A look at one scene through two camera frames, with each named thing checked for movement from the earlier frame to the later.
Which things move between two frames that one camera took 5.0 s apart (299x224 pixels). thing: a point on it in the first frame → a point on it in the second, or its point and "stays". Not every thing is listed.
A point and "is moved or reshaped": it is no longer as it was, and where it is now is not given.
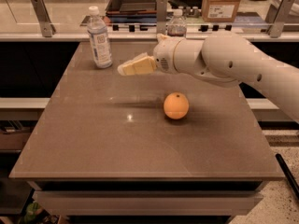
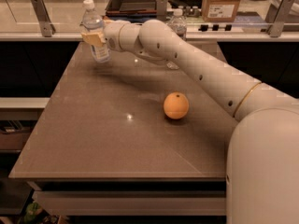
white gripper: (163, 55) → (111, 35)
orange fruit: (176, 105) stays
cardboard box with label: (220, 3) stays
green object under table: (34, 209) stays
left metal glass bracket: (48, 28) stays
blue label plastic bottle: (99, 39) is moved or reshaped
